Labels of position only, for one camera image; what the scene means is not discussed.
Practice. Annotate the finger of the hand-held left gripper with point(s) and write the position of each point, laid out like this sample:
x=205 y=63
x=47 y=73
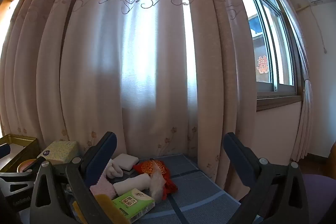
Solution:
x=31 y=165
x=4 y=151

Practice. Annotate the white towel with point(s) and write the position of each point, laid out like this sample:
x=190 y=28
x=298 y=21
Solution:
x=131 y=183

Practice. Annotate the purple chair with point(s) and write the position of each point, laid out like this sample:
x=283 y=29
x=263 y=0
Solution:
x=320 y=192

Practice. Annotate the blue checked tablecloth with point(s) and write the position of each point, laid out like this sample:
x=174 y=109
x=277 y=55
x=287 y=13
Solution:
x=189 y=187

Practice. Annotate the green tissue pack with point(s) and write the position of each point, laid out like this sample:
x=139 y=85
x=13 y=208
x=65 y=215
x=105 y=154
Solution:
x=131 y=203

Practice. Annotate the yellow sponge cloth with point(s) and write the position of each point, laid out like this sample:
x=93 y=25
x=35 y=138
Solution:
x=105 y=203

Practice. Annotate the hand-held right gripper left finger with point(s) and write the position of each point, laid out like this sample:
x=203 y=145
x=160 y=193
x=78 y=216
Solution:
x=101 y=163

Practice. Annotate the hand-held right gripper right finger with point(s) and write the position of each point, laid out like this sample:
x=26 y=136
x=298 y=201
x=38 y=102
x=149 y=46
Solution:
x=236 y=155

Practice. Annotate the plastic bag of cotton swabs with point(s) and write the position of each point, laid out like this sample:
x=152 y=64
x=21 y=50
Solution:
x=157 y=184

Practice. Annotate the wooden furniture piece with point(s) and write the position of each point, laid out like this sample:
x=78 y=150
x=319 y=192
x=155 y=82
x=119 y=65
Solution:
x=332 y=151

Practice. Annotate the white gloves with pink cuffs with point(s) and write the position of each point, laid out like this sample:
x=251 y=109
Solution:
x=114 y=169

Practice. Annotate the red paper-cut window decoration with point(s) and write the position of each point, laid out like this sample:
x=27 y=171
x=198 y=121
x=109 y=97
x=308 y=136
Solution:
x=262 y=65

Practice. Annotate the floral embroidered curtain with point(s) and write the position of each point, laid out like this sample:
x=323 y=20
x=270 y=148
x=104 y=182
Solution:
x=147 y=56

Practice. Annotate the gold tin box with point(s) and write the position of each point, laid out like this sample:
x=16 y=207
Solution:
x=23 y=146

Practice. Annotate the red embroidered pouch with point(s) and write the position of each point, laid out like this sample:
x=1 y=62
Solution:
x=144 y=167

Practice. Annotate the yellow floral tissue box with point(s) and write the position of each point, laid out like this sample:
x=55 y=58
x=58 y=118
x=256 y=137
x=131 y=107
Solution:
x=60 y=150

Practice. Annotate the sliding window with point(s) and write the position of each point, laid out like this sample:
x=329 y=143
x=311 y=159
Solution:
x=265 y=37

